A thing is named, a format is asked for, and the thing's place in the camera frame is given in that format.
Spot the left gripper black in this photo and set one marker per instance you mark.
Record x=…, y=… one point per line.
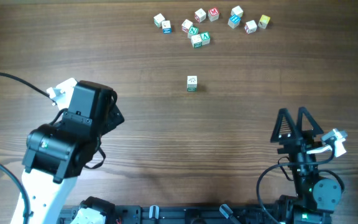
x=114, y=119

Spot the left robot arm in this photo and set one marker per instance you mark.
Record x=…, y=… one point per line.
x=58, y=151

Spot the white block far left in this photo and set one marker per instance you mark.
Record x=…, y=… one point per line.
x=158, y=19

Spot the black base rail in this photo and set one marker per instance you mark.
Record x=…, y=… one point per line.
x=248, y=214

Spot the white block blue side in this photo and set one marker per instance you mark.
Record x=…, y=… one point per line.
x=166, y=27

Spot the red M letter block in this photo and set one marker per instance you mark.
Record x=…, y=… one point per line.
x=213, y=14

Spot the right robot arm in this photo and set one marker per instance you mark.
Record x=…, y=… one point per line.
x=317, y=191

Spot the white block red side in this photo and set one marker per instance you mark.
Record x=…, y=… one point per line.
x=186, y=25

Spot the yellow top block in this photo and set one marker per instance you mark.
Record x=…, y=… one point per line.
x=264, y=21

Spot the blue top block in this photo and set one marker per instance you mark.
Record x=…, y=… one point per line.
x=234, y=21

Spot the white block yellow side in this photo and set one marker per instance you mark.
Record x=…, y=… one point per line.
x=238, y=11

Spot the white block green N side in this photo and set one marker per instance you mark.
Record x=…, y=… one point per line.
x=196, y=41

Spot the plain white picture block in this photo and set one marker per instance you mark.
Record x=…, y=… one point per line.
x=192, y=81

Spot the white block red trim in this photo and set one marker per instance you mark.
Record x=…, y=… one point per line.
x=250, y=27

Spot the white block red edge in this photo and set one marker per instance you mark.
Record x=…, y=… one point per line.
x=200, y=15

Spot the green N letter block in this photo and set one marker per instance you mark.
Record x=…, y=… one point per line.
x=192, y=31

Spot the green V letter block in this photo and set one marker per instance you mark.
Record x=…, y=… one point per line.
x=205, y=37

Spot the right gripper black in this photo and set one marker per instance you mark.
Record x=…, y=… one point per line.
x=296, y=141

